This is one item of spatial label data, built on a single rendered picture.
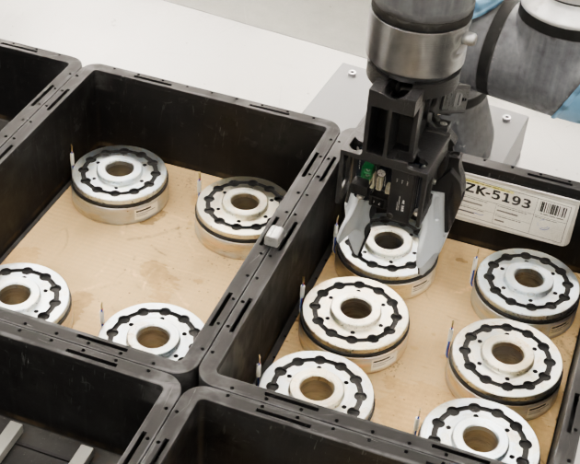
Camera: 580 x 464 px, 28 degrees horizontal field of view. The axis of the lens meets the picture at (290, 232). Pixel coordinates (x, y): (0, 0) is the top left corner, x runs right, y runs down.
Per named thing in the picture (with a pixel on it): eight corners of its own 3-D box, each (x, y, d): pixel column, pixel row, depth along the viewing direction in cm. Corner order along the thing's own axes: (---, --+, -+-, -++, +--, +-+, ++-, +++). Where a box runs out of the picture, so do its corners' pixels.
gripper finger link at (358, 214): (308, 269, 99) (340, 192, 93) (334, 230, 104) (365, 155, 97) (341, 285, 99) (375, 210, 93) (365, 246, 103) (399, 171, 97)
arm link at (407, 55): (389, -24, 88) (493, 1, 86) (383, 29, 91) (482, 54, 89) (355, 18, 83) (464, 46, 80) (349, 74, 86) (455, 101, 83)
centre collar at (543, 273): (508, 260, 116) (509, 255, 116) (557, 272, 115) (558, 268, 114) (498, 290, 112) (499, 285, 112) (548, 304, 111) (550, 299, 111)
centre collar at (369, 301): (340, 288, 111) (341, 284, 111) (388, 304, 110) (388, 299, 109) (321, 320, 108) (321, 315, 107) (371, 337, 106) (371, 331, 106)
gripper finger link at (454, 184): (410, 230, 98) (400, 142, 93) (416, 218, 99) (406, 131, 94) (463, 236, 96) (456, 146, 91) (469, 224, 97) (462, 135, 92)
